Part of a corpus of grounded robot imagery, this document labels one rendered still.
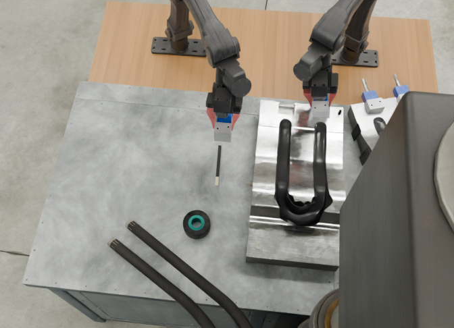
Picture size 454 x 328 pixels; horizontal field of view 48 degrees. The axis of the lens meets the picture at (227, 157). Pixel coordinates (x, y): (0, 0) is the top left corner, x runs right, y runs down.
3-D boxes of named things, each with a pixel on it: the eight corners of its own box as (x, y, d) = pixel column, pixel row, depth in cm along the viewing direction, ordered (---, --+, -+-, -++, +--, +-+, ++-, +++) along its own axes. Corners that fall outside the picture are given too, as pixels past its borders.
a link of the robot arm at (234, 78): (259, 90, 136) (252, 50, 128) (230, 102, 134) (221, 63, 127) (240, 71, 145) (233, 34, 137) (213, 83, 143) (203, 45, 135)
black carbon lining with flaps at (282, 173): (278, 121, 161) (280, 104, 153) (329, 125, 160) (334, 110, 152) (269, 226, 146) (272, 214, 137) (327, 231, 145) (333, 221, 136)
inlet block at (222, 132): (219, 103, 159) (218, 94, 154) (234, 104, 159) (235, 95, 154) (214, 140, 153) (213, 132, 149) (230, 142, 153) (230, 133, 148)
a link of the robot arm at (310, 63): (313, 88, 140) (326, 55, 130) (288, 72, 142) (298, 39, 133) (334, 67, 146) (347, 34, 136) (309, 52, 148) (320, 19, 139)
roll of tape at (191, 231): (206, 242, 151) (205, 238, 148) (180, 235, 152) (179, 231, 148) (213, 217, 154) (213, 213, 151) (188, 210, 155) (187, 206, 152)
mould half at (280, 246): (259, 114, 170) (261, 91, 158) (338, 121, 169) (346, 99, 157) (245, 262, 148) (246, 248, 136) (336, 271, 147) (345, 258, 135)
